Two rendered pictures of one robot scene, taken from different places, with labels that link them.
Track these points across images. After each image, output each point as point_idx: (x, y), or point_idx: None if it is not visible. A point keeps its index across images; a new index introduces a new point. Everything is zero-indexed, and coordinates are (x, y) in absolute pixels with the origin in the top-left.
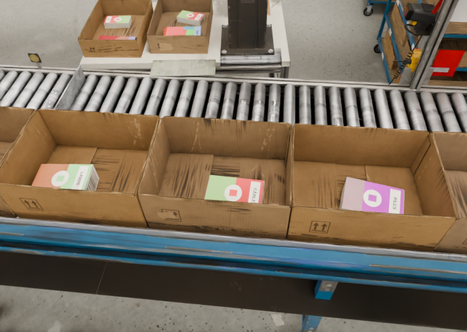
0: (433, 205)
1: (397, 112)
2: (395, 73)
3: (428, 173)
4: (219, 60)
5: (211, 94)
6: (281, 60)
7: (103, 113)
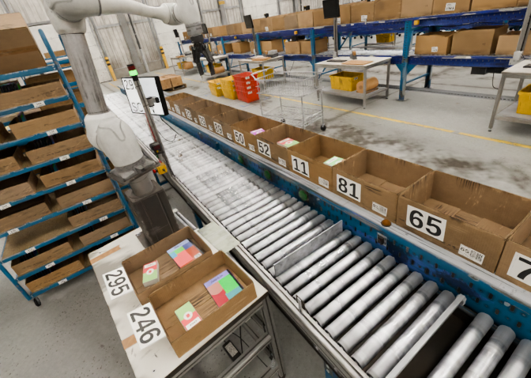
0: (250, 128)
1: (193, 171)
2: (172, 172)
3: (241, 129)
4: (197, 228)
5: (230, 213)
6: (177, 210)
7: (305, 156)
